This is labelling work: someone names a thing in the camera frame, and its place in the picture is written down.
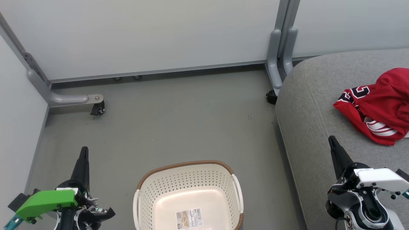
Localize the grey fabric sofa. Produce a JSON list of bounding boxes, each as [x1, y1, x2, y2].
[[275, 49, 409, 230]]

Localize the cream perforated laundry basket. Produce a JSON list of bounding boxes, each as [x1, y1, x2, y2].
[[133, 160, 244, 230]]

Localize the paper label in basket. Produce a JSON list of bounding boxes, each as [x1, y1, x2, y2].
[[175, 208, 204, 230]]

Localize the red and white garment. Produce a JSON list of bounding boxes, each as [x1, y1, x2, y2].
[[333, 67, 409, 146]]

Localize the grey partition bottom rail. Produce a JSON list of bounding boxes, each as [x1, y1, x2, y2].
[[48, 60, 267, 84]]

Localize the grey angled partition leg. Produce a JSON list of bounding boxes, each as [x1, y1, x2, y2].
[[0, 13, 104, 108]]

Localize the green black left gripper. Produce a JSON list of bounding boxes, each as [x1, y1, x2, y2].
[[15, 146, 116, 224]]

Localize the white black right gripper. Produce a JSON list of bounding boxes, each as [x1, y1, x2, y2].
[[327, 135, 409, 199]]

